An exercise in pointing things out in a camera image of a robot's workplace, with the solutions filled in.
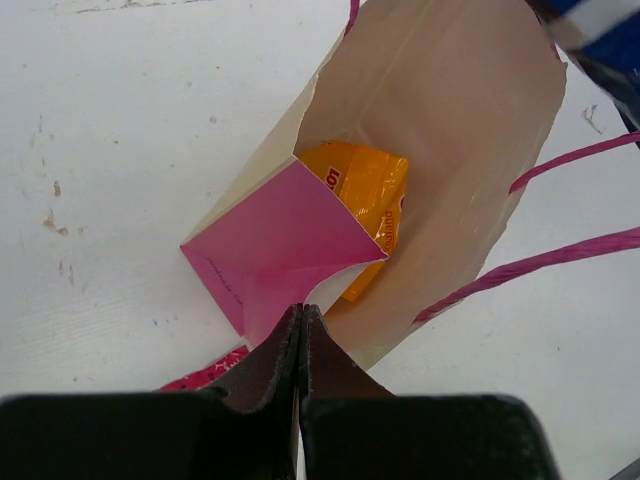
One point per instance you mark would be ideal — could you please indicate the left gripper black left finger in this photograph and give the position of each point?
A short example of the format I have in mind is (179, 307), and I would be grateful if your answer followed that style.
(240, 426)

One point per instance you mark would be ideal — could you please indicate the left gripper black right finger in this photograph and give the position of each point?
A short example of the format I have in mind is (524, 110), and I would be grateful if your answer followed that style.
(354, 428)

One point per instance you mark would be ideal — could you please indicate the orange mango candy bag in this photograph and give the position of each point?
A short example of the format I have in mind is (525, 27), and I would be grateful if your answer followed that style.
(356, 195)

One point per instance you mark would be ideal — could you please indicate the beige Cakes paper bag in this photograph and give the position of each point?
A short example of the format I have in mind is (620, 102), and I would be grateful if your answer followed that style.
(468, 92)

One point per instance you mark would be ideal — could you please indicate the blue chips bag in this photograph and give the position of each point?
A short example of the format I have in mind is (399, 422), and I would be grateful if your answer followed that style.
(601, 37)

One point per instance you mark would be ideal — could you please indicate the small pink snack packet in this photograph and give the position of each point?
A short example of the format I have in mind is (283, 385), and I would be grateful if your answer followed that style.
(201, 378)

